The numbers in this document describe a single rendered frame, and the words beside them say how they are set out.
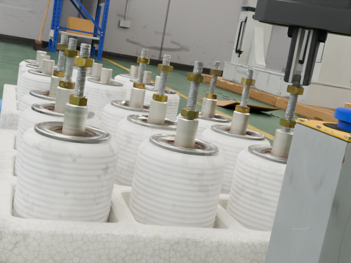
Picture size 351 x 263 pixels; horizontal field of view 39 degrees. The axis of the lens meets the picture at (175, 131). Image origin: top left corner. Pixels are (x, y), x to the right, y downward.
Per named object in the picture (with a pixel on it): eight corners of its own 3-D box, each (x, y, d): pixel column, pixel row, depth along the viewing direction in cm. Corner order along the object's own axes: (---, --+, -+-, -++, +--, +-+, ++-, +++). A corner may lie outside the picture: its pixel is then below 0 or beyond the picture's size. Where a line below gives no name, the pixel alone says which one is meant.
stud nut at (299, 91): (283, 91, 55) (284, 84, 55) (289, 92, 57) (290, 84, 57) (300, 95, 54) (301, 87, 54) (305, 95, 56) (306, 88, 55)
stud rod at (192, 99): (189, 133, 52) (202, 62, 51) (180, 131, 52) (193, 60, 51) (192, 132, 53) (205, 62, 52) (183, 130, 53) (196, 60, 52)
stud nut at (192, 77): (200, 83, 51) (202, 75, 50) (185, 80, 51) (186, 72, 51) (206, 83, 52) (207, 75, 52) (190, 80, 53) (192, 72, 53)
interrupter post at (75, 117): (69, 140, 47) (74, 106, 47) (55, 133, 49) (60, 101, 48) (89, 139, 49) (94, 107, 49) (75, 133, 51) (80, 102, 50)
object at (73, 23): (90, 36, 642) (92, 20, 639) (93, 37, 619) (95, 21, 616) (66, 32, 632) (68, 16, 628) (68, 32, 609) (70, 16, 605)
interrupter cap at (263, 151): (297, 171, 52) (299, 165, 51) (235, 152, 56) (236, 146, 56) (322, 165, 58) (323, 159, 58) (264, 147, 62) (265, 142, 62)
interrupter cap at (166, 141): (166, 156, 48) (167, 149, 48) (138, 137, 55) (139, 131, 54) (231, 160, 51) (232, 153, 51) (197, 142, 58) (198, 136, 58)
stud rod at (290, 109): (278, 139, 56) (292, 73, 55) (281, 138, 57) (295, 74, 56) (286, 141, 56) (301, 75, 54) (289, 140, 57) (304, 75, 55)
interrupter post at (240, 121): (232, 132, 69) (236, 109, 69) (248, 136, 68) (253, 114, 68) (225, 134, 67) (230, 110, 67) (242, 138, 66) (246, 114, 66)
